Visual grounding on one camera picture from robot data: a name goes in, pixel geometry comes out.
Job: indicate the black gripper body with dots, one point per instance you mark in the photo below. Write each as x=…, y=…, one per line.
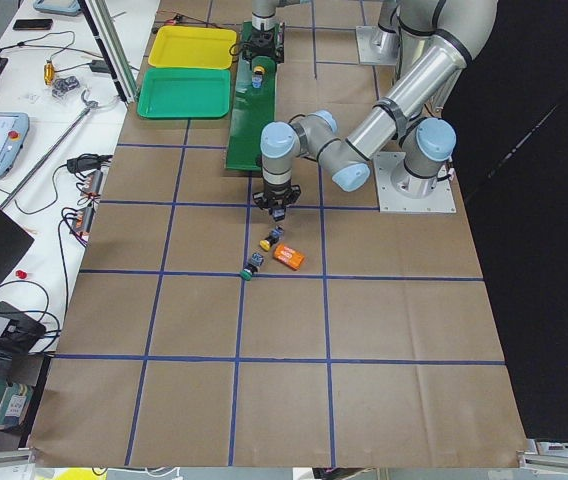
x=277, y=196
x=263, y=39

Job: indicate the yellow push button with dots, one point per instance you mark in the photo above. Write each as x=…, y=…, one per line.
x=258, y=75
x=274, y=236

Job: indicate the green push button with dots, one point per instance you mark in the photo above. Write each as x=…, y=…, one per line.
x=252, y=266
x=278, y=214

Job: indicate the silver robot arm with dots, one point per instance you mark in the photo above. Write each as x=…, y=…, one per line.
x=437, y=40
x=263, y=17

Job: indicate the green conveyor belt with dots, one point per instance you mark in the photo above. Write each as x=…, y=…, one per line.
x=252, y=110

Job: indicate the yellow plastic tray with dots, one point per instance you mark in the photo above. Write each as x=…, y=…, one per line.
x=192, y=47

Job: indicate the green plastic tray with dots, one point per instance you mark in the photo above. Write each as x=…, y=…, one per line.
x=182, y=93

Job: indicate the black power adapter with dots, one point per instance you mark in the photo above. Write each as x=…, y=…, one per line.
x=99, y=66

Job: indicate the metal grabber tool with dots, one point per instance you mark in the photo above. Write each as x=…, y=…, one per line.
x=90, y=105

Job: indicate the black smartphone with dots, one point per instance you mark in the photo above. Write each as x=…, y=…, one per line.
x=37, y=24

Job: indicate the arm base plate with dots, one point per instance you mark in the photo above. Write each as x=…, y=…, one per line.
x=400, y=192
x=376, y=47

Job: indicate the aluminium frame post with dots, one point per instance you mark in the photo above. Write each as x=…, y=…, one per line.
x=101, y=25

